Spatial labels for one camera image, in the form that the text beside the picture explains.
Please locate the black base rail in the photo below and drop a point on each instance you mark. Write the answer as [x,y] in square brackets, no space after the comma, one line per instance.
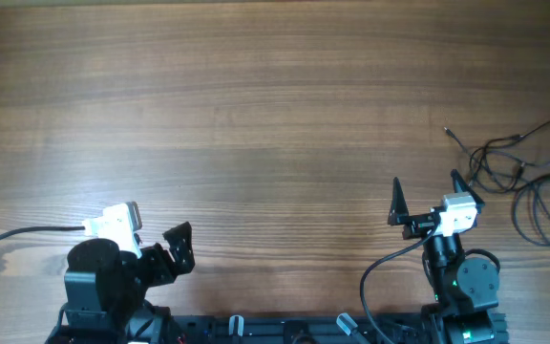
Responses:
[401,328]

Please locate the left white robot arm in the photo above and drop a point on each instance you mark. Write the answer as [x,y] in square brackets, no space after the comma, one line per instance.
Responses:
[106,291]

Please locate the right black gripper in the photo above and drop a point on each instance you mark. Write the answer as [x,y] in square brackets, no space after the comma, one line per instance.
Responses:
[418,225]

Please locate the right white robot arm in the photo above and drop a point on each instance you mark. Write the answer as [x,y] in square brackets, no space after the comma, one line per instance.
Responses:
[465,282]

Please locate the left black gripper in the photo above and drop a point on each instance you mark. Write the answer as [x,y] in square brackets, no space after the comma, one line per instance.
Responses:
[167,271]

